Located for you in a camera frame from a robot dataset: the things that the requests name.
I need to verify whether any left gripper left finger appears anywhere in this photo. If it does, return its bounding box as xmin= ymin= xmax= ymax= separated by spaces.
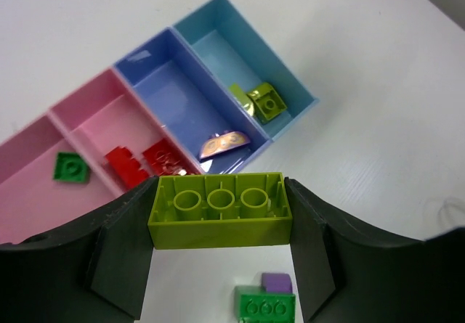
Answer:
xmin=1 ymin=177 xmax=158 ymax=322

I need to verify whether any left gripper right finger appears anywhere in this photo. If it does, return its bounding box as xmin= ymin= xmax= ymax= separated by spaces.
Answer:
xmin=285 ymin=179 xmax=464 ymax=322

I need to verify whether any red lego brick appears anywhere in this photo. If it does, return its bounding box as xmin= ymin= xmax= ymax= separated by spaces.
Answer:
xmin=105 ymin=147 xmax=150 ymax=189
xmin=142 ymin=139 xmax=187 ymax=176

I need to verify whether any small green square lego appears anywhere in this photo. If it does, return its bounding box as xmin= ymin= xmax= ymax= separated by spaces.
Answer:
xmin=53 ymin=152 xmax=90 ymax=184

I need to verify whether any yellow-green long lego brick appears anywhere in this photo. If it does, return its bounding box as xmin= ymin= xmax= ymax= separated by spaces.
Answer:
xmin=147 ymin=172 xmax=293 ymax=250

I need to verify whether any small yellow-green square lego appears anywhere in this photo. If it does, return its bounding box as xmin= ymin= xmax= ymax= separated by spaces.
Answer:
xmin=246 ymin=82 xmax=287 ymax=124

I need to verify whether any yellow-green lego plate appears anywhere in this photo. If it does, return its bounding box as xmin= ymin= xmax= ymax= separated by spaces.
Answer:
xmin=228 ymin=83 xmax=255 ymax=116

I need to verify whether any pink small container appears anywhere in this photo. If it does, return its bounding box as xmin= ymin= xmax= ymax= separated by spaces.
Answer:
xmin=46 ymin=68 xmax=202 ymax=197

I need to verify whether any dark blue container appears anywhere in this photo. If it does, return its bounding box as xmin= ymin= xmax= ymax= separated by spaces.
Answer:
xmin=114 ymin=28 xmax=271 ymax=174

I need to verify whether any light blue container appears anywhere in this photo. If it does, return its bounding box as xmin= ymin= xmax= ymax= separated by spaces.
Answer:
xmin=174 ymin=0 xmax=318 ymax=140

